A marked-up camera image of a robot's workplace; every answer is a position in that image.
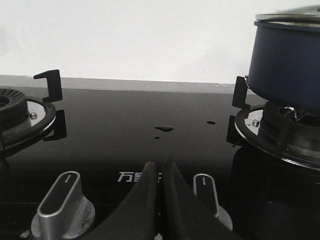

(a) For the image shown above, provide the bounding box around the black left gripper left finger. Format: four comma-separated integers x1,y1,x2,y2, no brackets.
82,161,164,240

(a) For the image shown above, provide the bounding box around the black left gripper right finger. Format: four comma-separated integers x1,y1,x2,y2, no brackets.
162,158,241,240

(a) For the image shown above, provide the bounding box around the glass pot lid blue knob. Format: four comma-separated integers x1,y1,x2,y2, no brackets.
255,4,320,24

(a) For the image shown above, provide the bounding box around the right black pot support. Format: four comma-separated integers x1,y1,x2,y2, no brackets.
230,76,320,170

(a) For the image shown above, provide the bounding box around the black pot support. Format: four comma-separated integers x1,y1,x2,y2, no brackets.
0,69,63,153
230,76,320,170

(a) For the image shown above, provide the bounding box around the left black pot support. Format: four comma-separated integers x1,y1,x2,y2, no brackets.
0,69,63,153

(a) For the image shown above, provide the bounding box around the dark blue cooking pot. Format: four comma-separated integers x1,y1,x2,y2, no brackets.
247,21,320,115

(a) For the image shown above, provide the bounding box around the right silver stove knob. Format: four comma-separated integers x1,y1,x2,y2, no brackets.
192,173,233,231

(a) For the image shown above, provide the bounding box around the silver stove knob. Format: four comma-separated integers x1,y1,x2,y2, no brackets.
192,173,233,231
31,171,96,240

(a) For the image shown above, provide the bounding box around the left silver stove knob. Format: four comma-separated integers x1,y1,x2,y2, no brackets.
31,171,96,240

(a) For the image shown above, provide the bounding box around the black glass gas stove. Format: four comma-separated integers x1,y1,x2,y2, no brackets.
0,89,320,240

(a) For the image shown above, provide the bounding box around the right black gas burner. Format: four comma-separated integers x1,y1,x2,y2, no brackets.
258,101,320,159

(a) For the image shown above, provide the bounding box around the black gas burner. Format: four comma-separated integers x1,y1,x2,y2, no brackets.
0,88,29,136
258,101,320,159

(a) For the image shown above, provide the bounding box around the left black gas burner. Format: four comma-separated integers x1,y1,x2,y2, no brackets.
0,88,29,136

